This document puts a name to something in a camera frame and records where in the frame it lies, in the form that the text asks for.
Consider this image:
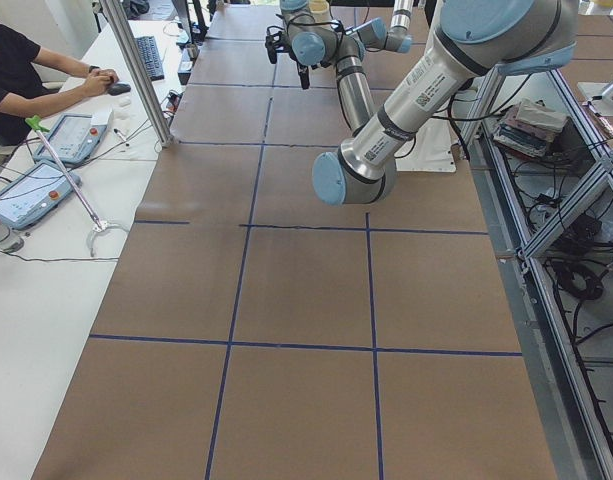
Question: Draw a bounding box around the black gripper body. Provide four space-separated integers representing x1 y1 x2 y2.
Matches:
265 27 293 55

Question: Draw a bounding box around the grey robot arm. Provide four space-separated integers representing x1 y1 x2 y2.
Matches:
265 1 414 134
312 0 578 205

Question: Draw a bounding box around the black keyboard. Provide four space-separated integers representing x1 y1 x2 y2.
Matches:
135 36 165 81

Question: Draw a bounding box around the black computer mouse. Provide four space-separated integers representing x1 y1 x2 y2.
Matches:
107 82 131 96

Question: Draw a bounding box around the black marker pen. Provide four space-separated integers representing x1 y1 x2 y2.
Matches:
113 128 130 147

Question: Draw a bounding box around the far teach pendant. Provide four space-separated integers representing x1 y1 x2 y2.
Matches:
44 113 109 168

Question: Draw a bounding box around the teach pendant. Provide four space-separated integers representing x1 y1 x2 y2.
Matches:
0 161 73 230
44 113 109 168

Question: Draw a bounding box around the stack of books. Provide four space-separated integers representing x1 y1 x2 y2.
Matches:
492 99 568 158

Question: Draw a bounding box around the reacher grabber stick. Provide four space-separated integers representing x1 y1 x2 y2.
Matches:
25 115 130 258

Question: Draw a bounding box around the seated person in black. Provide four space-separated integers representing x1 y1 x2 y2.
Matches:
0 23 118 146

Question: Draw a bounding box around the near teach pendant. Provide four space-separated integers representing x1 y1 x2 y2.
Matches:
0 161 73 230

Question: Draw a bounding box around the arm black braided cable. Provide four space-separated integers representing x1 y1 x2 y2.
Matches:
276 11 347 51

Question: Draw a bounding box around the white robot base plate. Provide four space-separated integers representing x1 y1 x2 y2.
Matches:
395 119 456 173

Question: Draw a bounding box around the aluminium frame post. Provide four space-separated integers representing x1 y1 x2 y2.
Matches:
100 0 173 148

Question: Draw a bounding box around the aluminium side frame rail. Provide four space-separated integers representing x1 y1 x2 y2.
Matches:
464 58 613 479

